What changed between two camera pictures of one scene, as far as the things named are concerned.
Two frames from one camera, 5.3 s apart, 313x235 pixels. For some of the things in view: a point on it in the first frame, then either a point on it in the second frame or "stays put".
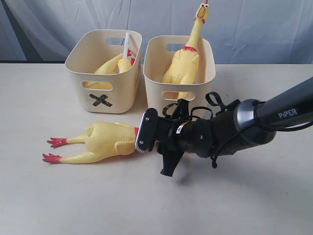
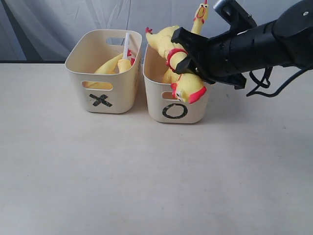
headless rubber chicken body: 111,67 stays put
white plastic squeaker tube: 126,46 stays put
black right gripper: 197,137 → 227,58
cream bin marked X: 108,93 stays put
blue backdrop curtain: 244,31 stays put
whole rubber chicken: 106,138 → 186,87
